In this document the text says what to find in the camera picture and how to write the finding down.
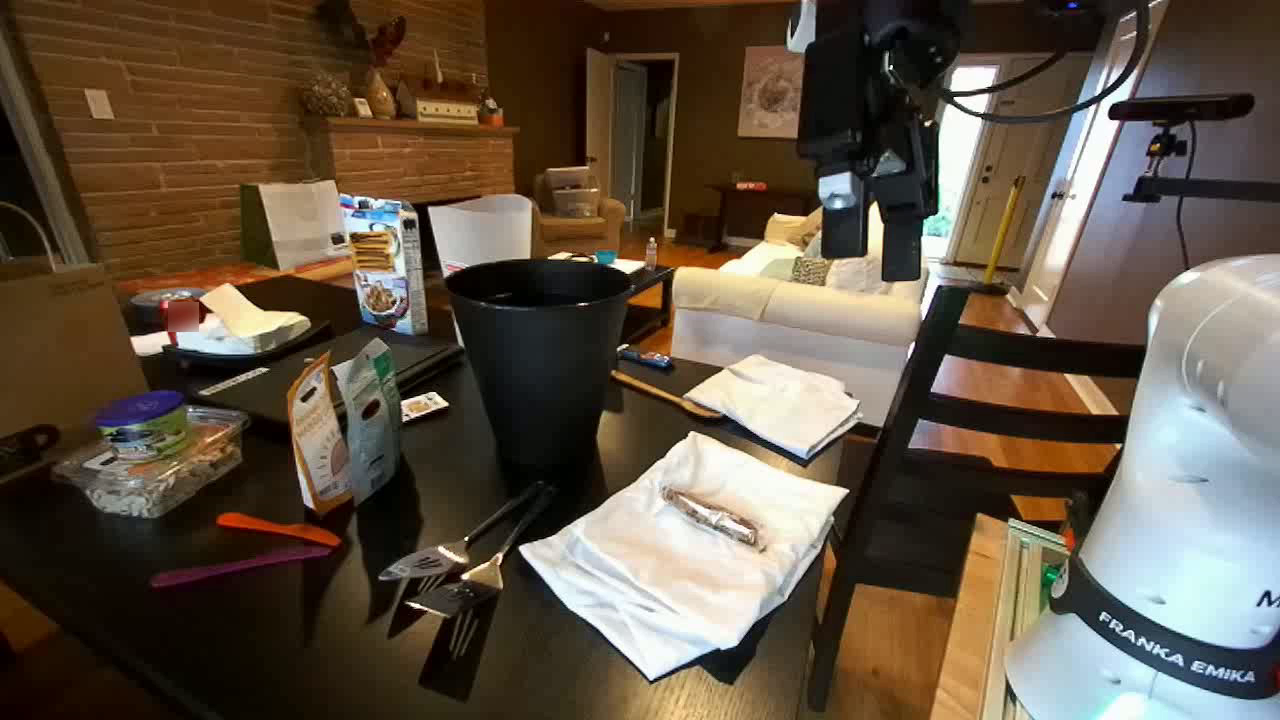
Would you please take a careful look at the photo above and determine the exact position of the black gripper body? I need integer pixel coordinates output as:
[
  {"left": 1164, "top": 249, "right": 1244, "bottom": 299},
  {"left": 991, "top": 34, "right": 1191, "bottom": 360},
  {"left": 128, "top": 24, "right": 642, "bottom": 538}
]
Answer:
[{"left": 797, "top": 0, "right": 967, "bottom": 216}]

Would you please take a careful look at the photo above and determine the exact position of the clear snack package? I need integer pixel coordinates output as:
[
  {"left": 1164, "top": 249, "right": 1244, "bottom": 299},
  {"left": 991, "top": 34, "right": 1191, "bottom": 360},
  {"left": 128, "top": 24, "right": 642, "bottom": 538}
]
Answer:
[{"left": 665, "top": 490, "right": 768, "bottom": 554}]

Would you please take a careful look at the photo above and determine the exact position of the white towel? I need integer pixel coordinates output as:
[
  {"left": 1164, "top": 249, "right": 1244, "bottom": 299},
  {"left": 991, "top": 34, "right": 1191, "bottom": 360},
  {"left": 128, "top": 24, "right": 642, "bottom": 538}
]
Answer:
[{"left": 521, "top": 433, "right": 844, "bottom": 680}]

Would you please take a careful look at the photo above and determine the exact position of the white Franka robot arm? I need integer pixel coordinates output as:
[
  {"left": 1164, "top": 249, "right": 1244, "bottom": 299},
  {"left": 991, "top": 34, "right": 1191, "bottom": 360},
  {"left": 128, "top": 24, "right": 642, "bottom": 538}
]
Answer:
[{"left": 786, "top": 0, "right": 1280, "bottom": 720}]

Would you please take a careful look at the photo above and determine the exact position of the dark wooden chair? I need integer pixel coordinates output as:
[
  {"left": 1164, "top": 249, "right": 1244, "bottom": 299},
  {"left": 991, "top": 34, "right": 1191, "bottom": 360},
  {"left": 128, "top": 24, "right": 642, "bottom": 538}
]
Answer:
[{"left": 807, "top": 284, "right": 1144, "bottom": 712}]

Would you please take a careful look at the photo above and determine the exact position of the folded white cloth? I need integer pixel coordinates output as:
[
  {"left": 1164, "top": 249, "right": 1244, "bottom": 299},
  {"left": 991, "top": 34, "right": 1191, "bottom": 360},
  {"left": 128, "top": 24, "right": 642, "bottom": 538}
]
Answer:
[{"left": 691, "top": 355, "right": 860, "bottom": 460}]

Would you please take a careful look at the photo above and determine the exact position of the black plastic bin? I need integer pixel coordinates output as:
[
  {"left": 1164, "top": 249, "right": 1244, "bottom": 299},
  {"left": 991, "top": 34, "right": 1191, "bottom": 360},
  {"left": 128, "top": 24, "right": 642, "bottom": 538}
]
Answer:
[{"left": 443, "top": 260, "right": 630, "bottom": 471}]

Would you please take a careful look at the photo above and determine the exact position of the white paper bag right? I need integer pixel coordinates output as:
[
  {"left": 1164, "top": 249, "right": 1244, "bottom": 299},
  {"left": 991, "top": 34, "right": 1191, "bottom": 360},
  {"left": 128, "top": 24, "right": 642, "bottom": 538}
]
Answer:
[{"left": 426, "top": 191, "right": 531, "bottom": 278}]

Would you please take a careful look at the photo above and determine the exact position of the white paper bag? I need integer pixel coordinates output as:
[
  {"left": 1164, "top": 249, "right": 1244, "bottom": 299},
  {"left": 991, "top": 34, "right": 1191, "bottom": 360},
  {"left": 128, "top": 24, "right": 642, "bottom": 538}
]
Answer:
[
  {"left": 241, "top": 182, "right": 348, "bottom": 274},
  {"left": 426, "top": 191, "right": 531, "bottom": 278}
]

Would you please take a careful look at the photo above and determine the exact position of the cereal box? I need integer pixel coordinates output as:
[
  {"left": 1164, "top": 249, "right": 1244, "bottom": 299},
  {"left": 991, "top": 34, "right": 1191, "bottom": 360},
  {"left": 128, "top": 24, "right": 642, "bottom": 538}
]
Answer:
[{"left": 341, "top": 197, "right": 426, "bottom": 336}]

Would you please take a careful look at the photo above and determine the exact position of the small white packet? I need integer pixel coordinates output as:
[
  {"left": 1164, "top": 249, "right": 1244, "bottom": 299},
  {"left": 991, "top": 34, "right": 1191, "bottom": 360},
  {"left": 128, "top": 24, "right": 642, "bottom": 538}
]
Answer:
[{"left": 398, "top": 393, "right": 447, "bottom": 423}]

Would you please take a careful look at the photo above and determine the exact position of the grey green snack pouch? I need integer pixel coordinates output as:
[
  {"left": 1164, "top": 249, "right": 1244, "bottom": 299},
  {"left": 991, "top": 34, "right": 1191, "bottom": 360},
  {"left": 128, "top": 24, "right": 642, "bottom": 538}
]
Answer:
[{"left": 331, "top": 342, "right": 398, "bottom": 504}]

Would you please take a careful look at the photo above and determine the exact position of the metal spatula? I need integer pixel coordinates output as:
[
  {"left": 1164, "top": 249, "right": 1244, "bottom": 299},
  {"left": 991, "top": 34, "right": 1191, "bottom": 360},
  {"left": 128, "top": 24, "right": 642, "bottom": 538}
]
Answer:
[{"left": 385, "top": 490, "right": 531, "bottom": 580}]

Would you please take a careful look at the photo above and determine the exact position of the metal fork turner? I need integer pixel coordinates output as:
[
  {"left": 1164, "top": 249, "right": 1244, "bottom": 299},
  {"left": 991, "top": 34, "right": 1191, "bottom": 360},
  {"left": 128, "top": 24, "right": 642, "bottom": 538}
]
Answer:
[{"left": 410, "top": 483, "right": 552, "bottom": 619}]

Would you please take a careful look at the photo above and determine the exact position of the brown white snack pouch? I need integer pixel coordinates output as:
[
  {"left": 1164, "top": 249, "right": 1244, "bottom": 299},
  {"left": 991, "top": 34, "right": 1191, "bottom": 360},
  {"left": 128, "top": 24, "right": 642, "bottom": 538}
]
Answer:
[{"left": 289, "top": 355, "right": 348, "bottom": 517}]

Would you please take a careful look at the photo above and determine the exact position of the white napkin stack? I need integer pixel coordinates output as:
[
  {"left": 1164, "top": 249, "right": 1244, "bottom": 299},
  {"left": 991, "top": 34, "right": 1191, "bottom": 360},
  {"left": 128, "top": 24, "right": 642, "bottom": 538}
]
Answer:
[{"left": 174, "top": 284, "right": 313, "bottom": 355}]

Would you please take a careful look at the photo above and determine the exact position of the orange plastic knife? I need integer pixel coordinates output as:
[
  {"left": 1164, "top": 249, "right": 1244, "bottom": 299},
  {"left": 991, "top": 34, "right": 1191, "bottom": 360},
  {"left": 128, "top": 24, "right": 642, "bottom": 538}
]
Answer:
[{"left": 215, "top": 513, "right": 343, "bottom": 550}]

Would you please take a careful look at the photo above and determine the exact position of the blue lid jar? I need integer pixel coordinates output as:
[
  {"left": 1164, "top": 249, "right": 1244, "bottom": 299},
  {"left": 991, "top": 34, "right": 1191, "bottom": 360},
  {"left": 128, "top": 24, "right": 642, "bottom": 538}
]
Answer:
[{"left": 94, "top": 389, "right": 190, "bottom": 460}]

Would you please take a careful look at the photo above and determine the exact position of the clear plastic food container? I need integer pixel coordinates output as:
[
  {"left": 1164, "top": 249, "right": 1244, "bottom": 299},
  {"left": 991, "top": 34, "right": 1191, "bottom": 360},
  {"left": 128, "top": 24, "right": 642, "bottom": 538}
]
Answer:
[{"left": 55, "top": 409, "right": 248, "bottom": 522}]

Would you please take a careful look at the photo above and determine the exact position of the framed wall picture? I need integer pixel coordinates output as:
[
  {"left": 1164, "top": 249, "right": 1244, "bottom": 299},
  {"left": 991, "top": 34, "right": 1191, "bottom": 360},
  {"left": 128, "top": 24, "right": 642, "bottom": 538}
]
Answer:
[{"left": 734, "top": 46, "right": 803, "bottom": 140}]

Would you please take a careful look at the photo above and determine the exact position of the black camera on stand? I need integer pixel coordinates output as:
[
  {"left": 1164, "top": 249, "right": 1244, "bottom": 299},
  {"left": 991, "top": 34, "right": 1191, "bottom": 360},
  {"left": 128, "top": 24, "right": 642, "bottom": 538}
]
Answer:
[{"left": 1107, "top": 94, "right": 1280, "bottom": 204}]

